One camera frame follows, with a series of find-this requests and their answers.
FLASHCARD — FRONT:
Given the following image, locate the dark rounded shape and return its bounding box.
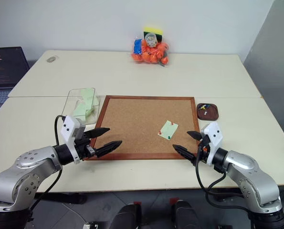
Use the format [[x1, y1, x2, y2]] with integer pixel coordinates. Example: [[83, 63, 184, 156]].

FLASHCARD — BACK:
[[171, 199, 200, 229], [112, 202, 143, 229]]

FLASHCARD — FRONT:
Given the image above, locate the light green paper sheet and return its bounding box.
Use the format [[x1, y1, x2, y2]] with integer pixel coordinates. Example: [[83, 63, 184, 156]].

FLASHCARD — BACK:
[[73, 88, 101, 118]]

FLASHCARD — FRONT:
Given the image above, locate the clear plastic cup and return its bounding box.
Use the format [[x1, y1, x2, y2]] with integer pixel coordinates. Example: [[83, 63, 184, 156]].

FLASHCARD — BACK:
[[144, 32, 158, 48]]

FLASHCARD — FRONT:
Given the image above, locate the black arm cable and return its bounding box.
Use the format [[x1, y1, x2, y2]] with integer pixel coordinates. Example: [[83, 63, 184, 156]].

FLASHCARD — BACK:
[[195, 143, 243, 210], [29, 115, 67, 210]]

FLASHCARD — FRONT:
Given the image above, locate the plastic bag of orange pieces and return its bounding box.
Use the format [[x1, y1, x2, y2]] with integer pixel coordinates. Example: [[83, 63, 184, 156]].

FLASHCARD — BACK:
[[131, 35, 170, 67]]

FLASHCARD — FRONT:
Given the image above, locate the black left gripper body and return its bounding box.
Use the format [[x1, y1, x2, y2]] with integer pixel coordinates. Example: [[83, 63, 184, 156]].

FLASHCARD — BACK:
[[74, 131, 96, 160]]

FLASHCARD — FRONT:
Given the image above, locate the dark laptop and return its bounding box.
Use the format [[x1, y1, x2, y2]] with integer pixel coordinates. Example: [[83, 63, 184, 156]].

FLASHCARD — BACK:
[[0, 46, 31, 106]]

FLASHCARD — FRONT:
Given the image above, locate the wood-framed cork board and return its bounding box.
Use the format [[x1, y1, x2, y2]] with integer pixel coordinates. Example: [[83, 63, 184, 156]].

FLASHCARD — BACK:
[[83, 95, 201, 161]]

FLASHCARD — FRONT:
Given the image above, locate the clear plastic container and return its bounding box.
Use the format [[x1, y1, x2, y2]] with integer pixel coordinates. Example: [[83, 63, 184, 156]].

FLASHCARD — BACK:
[[62, 87, 105, 125]]

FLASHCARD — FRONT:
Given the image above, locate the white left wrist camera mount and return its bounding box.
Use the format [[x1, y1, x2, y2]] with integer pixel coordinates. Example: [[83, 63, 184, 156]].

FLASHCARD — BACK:
[[60, 115, 86, 165]]

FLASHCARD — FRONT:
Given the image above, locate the yellow and green sponge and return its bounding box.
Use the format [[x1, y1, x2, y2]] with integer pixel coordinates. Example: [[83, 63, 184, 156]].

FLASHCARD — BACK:
[[143, 25, 164, 42]]

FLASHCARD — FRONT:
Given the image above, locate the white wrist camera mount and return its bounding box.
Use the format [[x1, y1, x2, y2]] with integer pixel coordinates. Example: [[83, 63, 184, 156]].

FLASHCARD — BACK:
[[200, 122, 222, 166], [60, 115, 86, 165]]

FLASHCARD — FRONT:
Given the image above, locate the brown square tray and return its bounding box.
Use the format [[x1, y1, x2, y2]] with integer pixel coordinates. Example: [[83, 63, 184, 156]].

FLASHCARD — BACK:
[[196, 103, 220, 120]]

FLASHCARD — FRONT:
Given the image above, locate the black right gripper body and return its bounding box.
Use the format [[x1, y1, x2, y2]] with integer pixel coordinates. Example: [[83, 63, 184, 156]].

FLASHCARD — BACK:
[[196, 133, 210, 166]]

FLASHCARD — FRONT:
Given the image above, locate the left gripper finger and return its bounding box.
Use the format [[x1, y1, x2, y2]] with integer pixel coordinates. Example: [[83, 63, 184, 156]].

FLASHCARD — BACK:
[[94, 140, 123, 158], [84, 127, 111, 139]]

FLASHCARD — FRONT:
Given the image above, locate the pale green paper note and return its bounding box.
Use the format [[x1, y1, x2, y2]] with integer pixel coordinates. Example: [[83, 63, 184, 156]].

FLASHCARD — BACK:
[[158, 120, 179, 140]]

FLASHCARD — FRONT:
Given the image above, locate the grey partition panel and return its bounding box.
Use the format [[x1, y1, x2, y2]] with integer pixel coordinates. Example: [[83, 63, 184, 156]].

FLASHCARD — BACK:
[[242, 0, 284, 187]]

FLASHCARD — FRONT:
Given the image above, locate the blue packet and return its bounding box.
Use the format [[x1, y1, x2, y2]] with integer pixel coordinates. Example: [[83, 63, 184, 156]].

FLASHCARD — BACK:
[[133, 39, 143, 55]]

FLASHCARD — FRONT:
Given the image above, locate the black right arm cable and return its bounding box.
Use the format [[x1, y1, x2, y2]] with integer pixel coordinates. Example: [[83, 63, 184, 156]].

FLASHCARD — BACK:
[[195, 143, 243, 210]]

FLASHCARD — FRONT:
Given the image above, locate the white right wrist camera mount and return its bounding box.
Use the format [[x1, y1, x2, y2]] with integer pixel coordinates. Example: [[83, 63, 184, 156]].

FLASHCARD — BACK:
[[200, 122, 222, 166]]

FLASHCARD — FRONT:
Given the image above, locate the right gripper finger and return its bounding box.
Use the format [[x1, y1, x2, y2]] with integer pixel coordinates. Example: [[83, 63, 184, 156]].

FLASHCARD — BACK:
[[172, 144, 197, 165], [186, 130, 202, 142]]

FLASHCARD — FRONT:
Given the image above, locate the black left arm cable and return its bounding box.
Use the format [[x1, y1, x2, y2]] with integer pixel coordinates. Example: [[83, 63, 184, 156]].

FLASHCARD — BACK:
[[29, 115, 67, 210]]

